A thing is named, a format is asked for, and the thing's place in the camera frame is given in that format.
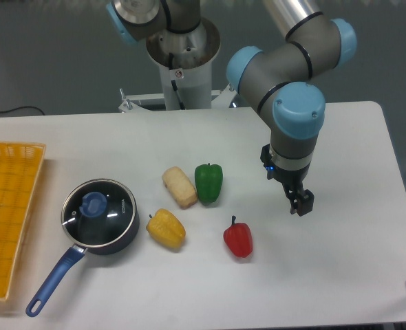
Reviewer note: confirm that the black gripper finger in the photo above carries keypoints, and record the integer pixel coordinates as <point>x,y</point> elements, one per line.
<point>305,202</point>
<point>292,197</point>

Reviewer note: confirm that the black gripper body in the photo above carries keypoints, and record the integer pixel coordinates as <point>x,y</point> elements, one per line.
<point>289,172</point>

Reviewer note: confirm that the glass pot lid blue knob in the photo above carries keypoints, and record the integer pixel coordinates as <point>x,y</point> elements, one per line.
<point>101,215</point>

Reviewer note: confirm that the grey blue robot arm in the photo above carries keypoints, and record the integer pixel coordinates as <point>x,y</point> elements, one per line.
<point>275,84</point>

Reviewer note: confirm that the red bell pepper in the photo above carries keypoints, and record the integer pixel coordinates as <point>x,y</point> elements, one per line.
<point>238,238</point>

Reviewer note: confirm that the green bell pepper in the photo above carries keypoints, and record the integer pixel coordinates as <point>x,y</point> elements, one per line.
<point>208,182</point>

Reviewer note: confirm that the beige bread loaf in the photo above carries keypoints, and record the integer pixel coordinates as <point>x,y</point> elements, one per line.
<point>180,187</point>

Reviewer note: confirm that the yellow bell pepper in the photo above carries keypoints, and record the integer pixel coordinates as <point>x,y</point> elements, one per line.
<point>165,228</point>

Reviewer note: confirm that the yellow plastic basket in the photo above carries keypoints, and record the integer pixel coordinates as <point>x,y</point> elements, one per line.
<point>20,167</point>

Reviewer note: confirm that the white metal base frame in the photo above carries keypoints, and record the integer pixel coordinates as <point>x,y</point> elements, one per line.
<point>220,99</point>

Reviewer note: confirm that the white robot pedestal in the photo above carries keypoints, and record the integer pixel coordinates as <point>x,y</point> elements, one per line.
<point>185,65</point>

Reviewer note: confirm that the dark saucepan blue handle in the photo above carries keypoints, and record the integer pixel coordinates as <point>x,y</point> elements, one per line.
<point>72,256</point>

